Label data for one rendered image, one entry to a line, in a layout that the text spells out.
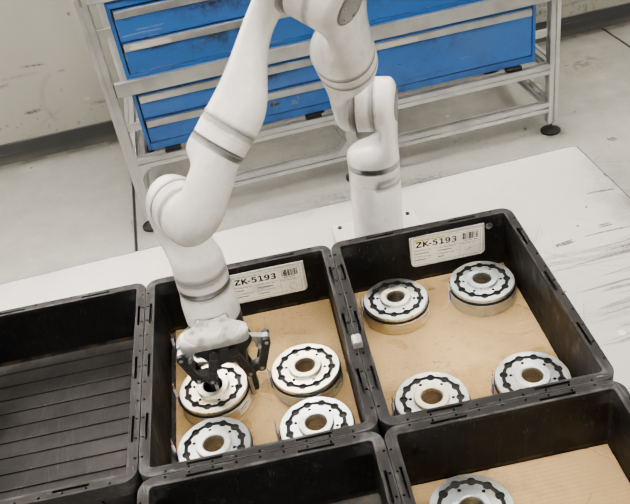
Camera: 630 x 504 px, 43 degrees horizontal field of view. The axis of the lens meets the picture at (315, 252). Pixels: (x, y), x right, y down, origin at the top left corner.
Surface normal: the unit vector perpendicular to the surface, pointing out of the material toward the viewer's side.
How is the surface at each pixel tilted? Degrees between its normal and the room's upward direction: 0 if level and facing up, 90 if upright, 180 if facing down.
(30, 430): 0
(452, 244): 90
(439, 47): 90
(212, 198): 80
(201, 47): 90
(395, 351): 0
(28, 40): 90
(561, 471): 0
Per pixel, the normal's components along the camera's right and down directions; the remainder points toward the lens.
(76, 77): 0.21, 0.55
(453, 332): -0.15, -0.80
